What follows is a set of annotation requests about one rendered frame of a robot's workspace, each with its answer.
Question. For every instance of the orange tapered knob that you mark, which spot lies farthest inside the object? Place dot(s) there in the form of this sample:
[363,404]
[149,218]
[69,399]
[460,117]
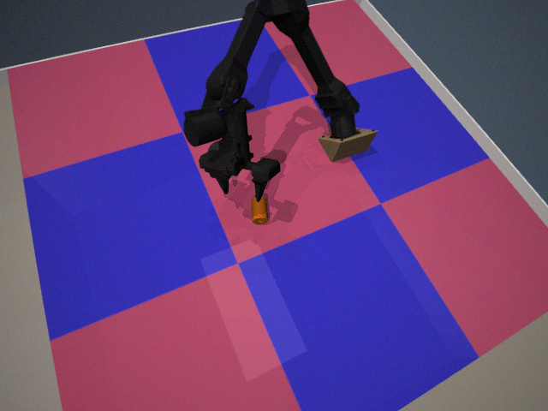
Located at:
[259,211]

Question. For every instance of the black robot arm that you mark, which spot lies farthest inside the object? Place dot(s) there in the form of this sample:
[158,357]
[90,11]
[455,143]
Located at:
[228,80]

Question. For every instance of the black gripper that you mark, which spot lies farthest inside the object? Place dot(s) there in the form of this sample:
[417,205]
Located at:
[262,171]

